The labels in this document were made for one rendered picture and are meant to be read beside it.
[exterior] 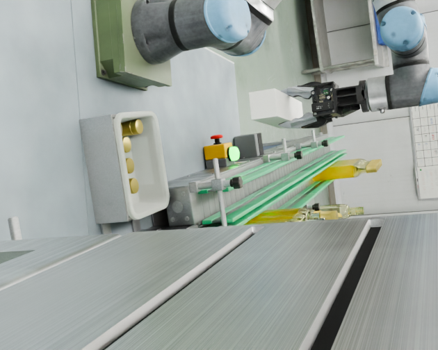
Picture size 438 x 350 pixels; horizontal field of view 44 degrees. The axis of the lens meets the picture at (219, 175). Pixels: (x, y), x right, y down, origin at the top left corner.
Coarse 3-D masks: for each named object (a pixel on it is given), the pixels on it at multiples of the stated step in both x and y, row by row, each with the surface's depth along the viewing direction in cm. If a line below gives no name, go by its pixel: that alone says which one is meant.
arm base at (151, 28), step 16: (144, 0) 121; (160, 0) 121; (176, 0) 119; (144, 16) 119; (160, 16) 118; (144, 32) 119; (160, 32) 119; (176, 32) 118; (144, 48) 120; (160, 48) 121; (176, 48) 121
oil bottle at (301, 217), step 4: (256, 216) 146; (260, 216) 145; (264, 216) 144; (268, 216) 143; (272, 216) 142; (276, 216) 141; (280, 216) 141; (284, 216) 140; (288, 216) 139; (292, 216) 138; (296, 216) 138; (300, 216) 138; (304, 216) 140; (252, 220) 142; (256, 220) 141; (300, 220) 137; (304, 220) 138
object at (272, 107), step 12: (252, 96) 120; (264, 96) 119; (276, 96) 118; (288, 96) 128; (252, 108) 120; (264, 108) 119; (276, 108) 118; (288, 108) 127; (300, 108) 138; (264, 120) 123; (276, 120) 125; (288, 120) 127
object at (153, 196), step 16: (128, 112) 112; (144, 112) 118; (144, 128) 124; (144, 144) 124; (160, 144) 124; (144, 160) 125; (160, 160) 124; (128, 176) 110; (144, 176) 126; (160, 176) 124; (128, 192) 109; (144, 192) 126; (160, 192) 125; (128, 208) 110; (144, 208) 118; (160, 208) 121
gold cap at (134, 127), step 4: (132, 120) 121; (136, 120) 120; (124, 124) 121; (128, 124) 120; (132, 124) 120; (136, 124) 120; (140, 124) 122; (124, 128) 121; (128, 128) 120; (132, 128) 120; (136, 128) 120; (140, 128) 122; (124, 132) 121; (128, 132) 121; (132, 132) 121; (136, 132) 120; (140, 132) 121; (124, 136) 123
